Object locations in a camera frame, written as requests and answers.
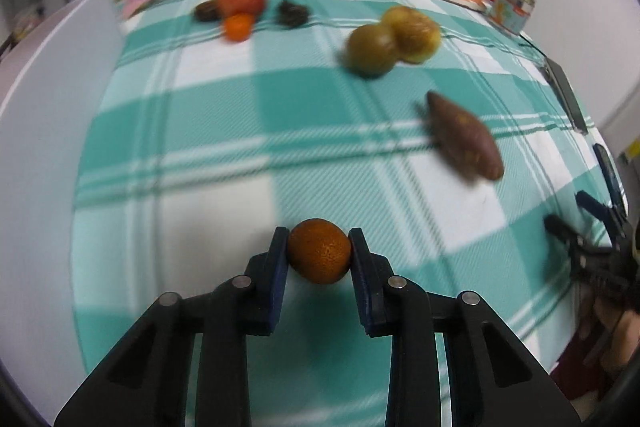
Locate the dark dried fruit left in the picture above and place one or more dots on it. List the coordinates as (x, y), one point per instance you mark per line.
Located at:
(207, 11)

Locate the clear plastic jar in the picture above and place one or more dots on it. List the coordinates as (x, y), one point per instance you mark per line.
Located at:
(511, 16)

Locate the purple sweet potato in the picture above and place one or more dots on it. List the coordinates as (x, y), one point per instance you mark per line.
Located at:
(465, 141)

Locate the dark dried fruit right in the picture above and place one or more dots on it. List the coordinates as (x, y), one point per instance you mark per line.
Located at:
(292, 15)

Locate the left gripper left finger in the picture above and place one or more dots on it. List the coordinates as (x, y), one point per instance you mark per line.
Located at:
(144, 379)

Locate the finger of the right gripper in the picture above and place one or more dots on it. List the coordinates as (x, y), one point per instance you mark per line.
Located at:
(597, 209)
(560, 229)

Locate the dark orange tangerine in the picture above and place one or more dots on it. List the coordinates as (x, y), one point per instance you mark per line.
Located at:
(319, 251)

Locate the bright orange mandarin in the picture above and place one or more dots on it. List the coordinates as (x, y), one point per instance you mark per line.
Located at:
(238, 27)

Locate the black smartphone near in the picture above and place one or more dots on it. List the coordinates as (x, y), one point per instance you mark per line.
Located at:
(610, 179)

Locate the large yellow pear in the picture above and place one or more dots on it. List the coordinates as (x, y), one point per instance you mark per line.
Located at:
(417, 36)

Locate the black smartphone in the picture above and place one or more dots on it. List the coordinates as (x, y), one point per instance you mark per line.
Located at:
(610, 179)
(564, 92)

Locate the person right hand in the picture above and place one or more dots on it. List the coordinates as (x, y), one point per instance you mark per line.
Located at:
(622, 327)

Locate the black smartphone far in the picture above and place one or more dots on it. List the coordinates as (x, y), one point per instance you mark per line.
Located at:
(564, 92)

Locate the green white plaid tablecloth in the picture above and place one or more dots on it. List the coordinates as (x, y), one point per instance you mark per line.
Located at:
(201, 147)

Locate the dark dried fruit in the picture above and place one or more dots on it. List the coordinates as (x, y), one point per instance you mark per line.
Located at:
(292, 15)
(207, 11)

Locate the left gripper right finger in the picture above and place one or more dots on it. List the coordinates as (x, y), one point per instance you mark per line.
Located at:
(453, 350)

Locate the green-brown round fruit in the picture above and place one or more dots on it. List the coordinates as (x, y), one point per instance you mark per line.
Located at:
(371, 50)

